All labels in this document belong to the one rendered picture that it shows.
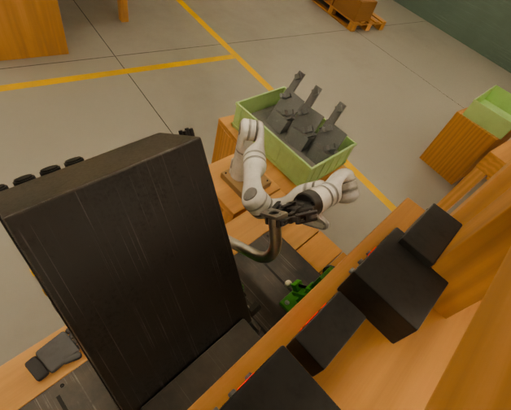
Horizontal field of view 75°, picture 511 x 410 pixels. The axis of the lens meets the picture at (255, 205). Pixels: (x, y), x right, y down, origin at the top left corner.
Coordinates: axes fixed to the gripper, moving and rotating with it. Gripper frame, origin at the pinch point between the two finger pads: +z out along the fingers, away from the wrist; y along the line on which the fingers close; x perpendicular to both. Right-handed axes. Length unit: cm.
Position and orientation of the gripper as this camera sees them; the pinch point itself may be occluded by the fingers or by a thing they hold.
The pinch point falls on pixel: (277, 220)
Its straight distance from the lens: 81.3
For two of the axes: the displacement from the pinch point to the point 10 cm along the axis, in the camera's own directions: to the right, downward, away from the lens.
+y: 7.0, 1.9, -6.9
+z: -7.1, 3.0, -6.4
